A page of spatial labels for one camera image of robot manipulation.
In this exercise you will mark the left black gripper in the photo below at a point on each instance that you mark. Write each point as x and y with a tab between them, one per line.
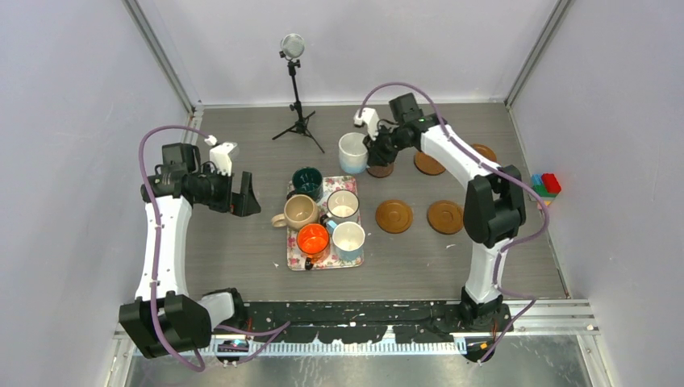
242	204

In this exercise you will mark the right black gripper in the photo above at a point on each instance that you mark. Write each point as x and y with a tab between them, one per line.
377	155

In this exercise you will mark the white mug blue base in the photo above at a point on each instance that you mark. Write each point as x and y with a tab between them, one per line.
353	154

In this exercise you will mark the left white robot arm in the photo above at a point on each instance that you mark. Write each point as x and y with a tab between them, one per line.
162	303

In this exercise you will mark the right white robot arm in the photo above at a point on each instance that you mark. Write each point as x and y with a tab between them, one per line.
494	208

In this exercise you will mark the dark brown wooden coaster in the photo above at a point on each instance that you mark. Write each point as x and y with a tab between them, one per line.
380	171

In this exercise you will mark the beige mug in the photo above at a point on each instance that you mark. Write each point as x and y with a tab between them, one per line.
298	211

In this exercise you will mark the dark green mug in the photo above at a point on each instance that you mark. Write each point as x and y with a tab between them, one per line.
308	181

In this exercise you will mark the white mug brown rim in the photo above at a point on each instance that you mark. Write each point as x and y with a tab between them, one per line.
343	205

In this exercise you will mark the floral serving tray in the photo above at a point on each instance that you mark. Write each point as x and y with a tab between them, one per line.
295	259

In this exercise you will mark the orange mug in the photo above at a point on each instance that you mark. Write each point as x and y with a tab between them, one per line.
313	240

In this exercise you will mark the white light blue mug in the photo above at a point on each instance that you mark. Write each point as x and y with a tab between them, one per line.
348	239

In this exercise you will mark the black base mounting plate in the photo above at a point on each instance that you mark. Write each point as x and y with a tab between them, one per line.
367	322

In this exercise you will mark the microphone on black tripod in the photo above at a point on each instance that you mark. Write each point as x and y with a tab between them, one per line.
292	46

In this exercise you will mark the colourful toy block stack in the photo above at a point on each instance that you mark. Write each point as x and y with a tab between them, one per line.
546	186

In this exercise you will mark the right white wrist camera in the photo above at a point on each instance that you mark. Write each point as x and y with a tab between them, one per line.
368	118

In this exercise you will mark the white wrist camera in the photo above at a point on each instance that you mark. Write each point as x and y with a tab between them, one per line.
368	118
221	155

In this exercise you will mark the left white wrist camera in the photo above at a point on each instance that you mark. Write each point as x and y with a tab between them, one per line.
221	155

